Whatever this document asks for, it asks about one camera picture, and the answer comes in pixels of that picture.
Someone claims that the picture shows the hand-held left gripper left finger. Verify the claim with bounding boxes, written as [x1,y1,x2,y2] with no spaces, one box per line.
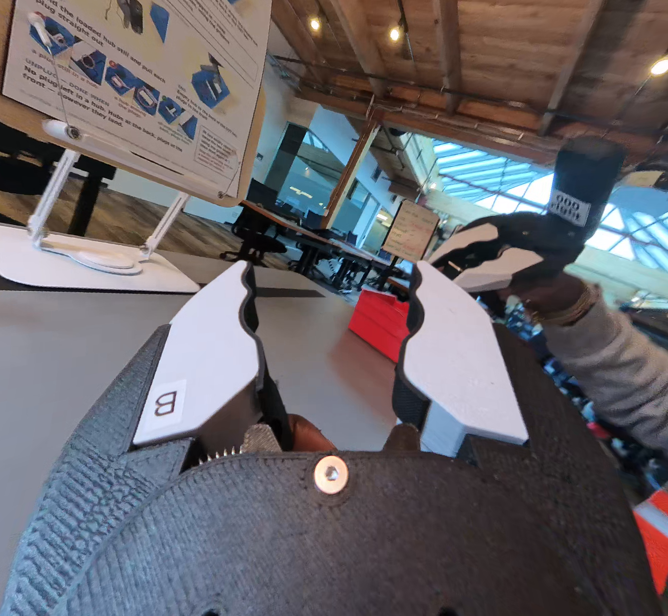
[133,260,293,455]

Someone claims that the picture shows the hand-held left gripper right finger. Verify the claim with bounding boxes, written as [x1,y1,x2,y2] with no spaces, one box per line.
[391,260,529,459]

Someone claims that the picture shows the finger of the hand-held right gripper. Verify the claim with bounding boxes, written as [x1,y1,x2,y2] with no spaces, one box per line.
[452,248,546,294]
[428,223,501,268]

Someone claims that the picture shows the person's right hand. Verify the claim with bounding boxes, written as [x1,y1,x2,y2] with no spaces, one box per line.
[500,271,598,325]

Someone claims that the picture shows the handwritten whiteboard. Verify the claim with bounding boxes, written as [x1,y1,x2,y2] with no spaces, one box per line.
[381,199,440,263]

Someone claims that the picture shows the red plastic bin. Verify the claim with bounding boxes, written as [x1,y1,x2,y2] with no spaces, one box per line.
[349,286,414,364]

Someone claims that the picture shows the black office chair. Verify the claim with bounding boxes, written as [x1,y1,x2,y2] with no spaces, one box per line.
[222,179,289,264]

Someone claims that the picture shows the wooden office desk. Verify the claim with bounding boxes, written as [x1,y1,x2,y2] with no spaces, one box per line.
[242,200,413,295]

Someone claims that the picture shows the white board stand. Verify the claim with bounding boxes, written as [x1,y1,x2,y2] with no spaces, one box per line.
[0,119,201,294]

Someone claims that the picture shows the orange white striped object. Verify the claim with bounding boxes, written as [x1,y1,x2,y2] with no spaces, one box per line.
[633,488,668,577]

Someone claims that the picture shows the printed instruction board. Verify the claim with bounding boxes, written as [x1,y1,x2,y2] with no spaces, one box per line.
[0,0,281,208]

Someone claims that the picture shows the wooden support post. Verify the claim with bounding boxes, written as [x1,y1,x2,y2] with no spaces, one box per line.
[320,123,381,230]

